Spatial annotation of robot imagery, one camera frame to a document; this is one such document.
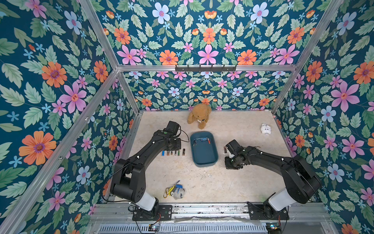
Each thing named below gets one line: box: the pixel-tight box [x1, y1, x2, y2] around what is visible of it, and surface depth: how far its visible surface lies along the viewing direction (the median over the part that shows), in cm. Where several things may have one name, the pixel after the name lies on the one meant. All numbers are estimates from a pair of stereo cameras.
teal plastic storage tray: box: [189, 131, 220, 168], surface depth 100 cm
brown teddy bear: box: [187, 103, 212, 130], surface depth 98 cm
